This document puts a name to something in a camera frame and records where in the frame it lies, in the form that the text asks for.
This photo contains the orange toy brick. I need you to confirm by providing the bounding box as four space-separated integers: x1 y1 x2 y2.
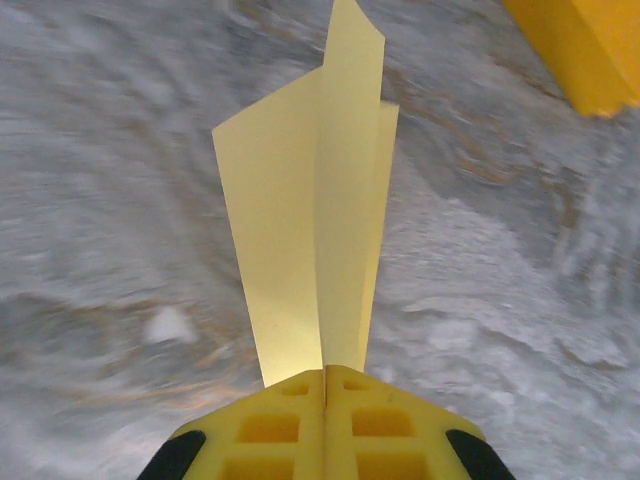
502 0 640 119

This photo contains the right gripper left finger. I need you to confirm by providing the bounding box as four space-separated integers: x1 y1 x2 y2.
139 368 326 480

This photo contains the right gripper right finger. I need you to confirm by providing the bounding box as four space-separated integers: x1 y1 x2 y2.
325 364 516 480

